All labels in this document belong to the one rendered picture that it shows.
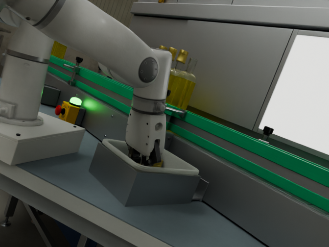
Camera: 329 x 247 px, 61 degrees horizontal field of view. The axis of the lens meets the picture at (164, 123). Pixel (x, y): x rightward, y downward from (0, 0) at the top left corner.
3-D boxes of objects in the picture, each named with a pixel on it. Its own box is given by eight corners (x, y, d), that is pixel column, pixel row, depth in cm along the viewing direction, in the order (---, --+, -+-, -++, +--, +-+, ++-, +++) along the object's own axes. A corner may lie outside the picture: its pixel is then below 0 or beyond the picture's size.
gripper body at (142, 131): (175, 110, 62) (167, 156, 65) (148, 98, 69) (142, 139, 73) (148, 111, 57) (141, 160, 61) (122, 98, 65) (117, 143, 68)
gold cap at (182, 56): (186, 64, 102) (191, 53, 102) (180, 61, 100) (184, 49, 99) (179, 63, 105) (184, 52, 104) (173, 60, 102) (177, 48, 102)
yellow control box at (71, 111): (80, 126, 113) (86, 109, 112) (62, 123, 107) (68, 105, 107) (73, 121, 118) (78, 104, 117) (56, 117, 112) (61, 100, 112)
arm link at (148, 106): (176, 101, 62) (175, 113, 62) (152, 91, 68) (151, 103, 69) (150, 102, 57) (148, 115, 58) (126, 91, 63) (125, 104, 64)
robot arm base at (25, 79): (5, 129, 61) (19, 59, 58) (-38, 112, 64) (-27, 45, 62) (53, 124, 76) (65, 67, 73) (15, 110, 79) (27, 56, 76)
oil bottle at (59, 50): (59, 71, 180) (73, 29, 177) (51, 69, 176) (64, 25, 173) (56, 70, 184) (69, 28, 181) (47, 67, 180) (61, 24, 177)
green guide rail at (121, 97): (152, 126, 88) (160, 102, 87) (149, 126, 87) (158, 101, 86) (10, 50, 210) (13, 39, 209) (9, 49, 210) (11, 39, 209)
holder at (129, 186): (202, 202, 78) (213, 177, 77) (124, 206, 58) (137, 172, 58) (163, 175, 90) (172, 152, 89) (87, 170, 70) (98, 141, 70)
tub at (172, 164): (192, 202, 74) (203, 172, 73) (125, 205, 58) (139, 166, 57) (152, 173, 86) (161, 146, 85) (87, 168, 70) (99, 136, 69)
